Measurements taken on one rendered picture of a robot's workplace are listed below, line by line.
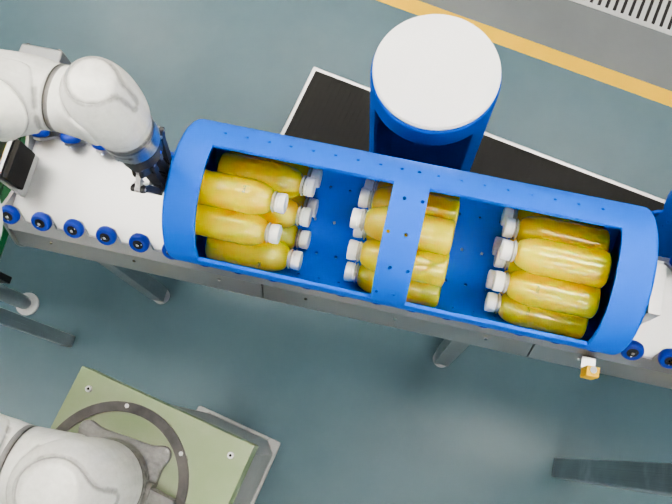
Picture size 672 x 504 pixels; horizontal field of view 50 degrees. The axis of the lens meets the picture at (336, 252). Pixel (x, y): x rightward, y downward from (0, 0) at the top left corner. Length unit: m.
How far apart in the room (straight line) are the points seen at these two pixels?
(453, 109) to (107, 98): 0.79
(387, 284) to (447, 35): 0.62
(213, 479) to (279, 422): 1.07
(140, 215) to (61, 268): 1.09
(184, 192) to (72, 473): 0.51
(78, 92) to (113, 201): 0.67
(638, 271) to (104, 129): 0.89
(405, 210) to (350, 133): 1.26
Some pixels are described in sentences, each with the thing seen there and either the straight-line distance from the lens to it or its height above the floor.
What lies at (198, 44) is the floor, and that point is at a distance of 2.94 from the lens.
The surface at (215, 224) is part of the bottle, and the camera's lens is 1.42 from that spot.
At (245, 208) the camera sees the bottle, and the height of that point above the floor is 1.16.
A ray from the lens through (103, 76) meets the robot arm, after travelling 1.07.
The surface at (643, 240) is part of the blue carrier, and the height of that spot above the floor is 1.23.
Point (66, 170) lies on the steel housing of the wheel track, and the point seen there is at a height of 0.93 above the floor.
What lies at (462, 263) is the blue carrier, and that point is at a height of 0.96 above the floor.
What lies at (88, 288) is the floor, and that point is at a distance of 2.69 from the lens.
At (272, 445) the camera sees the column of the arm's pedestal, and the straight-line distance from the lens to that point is 2.45.
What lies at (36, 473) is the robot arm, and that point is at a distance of 1.22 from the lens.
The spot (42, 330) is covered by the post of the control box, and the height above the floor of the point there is 0.25.
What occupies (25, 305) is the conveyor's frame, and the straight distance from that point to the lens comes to 2.70.
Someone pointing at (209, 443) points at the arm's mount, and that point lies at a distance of 1.42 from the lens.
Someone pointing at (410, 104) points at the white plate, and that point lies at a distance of 1.59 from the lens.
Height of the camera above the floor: 2.45
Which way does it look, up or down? 75 degrees down
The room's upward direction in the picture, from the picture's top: 8 degrees counter-clockwise
